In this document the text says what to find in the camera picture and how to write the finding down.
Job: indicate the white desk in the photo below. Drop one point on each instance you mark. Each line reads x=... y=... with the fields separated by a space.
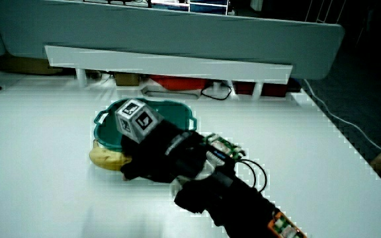
x=45 y=165

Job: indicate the small brown cardboard box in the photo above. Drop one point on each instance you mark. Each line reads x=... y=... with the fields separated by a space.
x=127 y=79

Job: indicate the white flat device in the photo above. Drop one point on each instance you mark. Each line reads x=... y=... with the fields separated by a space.
x=170 y=93

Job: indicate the dark red box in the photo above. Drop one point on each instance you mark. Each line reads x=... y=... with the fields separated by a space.
x=273 y=90

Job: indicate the orange electronic module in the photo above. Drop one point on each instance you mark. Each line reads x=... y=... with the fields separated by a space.
x=284 y=228

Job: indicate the teal plastic tray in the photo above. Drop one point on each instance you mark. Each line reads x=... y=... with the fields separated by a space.
x=174 y=114

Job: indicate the yellow banana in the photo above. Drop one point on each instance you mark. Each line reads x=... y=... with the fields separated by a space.
x=106 y=160

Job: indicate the person's right hand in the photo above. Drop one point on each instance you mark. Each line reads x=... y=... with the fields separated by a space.
x=164 y=155

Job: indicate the blue and white box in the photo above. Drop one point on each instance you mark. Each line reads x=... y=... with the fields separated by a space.
x=207 y=6

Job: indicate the large brown cardboard box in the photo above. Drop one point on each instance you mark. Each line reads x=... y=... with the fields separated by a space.
x=22 y=66

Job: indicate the person's right forearm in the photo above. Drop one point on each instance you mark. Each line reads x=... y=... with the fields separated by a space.
x=237 y=201

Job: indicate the white desk shelf riser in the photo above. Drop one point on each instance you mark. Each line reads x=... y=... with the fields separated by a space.
x=164 y=64

